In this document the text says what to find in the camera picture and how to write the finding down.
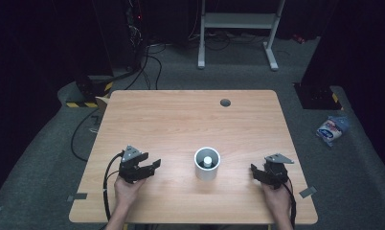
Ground person's right hand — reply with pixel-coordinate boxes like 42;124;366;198
260;181;293;213

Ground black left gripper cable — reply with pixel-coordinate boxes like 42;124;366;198
102;150;125;222

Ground white round cup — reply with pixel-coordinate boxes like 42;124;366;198
193;147;221;182

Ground blue white packet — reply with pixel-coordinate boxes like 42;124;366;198
315;115;351;148

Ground black floor cable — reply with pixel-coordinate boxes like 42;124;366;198
70;107;101;163

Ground grey tape strip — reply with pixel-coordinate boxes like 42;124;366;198
298;185;318;199
66;193;88;203

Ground black striped stand base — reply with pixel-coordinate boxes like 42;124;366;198
65;74;114;109
293;81;344;111

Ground white metal stand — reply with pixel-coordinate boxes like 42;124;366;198
196;0;286;72

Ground cardboard piece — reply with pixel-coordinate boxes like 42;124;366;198
95;95;111;113

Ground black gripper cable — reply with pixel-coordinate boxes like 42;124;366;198
281;178;298;229
102;150;125;222

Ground person's left hand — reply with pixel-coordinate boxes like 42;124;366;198
113;173;147;209

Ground bundle of black cables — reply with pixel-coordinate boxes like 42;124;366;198
125;37;168;91

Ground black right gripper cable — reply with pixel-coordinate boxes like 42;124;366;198
281;178;298;229

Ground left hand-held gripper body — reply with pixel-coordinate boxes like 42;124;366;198
118;145;145;185

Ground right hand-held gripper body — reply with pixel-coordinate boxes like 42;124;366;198
263;152;295;190

